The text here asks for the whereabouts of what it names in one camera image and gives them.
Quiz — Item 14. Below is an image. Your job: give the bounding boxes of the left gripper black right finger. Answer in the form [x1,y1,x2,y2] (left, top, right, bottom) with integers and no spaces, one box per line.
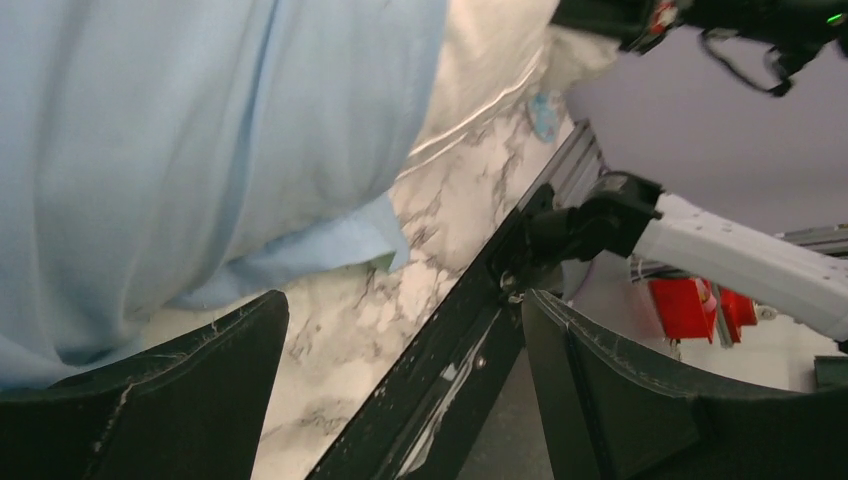
[522,290,847,479]

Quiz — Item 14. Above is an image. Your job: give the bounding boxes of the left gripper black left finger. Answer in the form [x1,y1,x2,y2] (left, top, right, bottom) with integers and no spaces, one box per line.
[1,291,289,479]

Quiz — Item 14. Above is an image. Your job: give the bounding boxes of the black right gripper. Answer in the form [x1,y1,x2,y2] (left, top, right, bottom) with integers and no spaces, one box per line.
[551,0,847,56]

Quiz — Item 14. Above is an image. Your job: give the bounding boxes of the light blue pillowcase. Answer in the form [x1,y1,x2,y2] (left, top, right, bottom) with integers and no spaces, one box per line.
[1,1,448,390]

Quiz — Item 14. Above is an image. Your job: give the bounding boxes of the white pillow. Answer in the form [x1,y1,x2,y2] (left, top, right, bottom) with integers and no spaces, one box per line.
[401,0,619,176]

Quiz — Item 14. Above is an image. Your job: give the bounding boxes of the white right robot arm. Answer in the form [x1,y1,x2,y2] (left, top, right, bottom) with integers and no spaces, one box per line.
[513,1,847,346]

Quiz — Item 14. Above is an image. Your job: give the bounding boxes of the red clamp blocks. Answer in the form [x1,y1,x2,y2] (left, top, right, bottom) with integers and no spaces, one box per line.
[648,278,759,343]

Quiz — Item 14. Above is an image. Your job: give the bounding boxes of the small blue white packet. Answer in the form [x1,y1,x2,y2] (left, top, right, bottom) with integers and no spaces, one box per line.
[526,90,562,144]

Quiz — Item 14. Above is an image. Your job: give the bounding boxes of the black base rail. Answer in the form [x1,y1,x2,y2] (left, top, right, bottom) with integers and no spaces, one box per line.
[308,184,554,479]

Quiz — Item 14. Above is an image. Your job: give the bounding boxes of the aluminium table edge frame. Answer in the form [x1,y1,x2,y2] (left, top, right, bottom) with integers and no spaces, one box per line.
[518,119,603,210]

